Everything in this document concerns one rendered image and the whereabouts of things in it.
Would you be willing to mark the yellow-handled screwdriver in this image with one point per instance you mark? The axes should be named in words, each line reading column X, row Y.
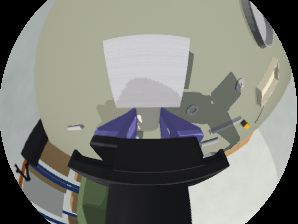
column 244, row 124

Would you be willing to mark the beige open tray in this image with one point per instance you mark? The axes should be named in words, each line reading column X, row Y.
column 261, row 88

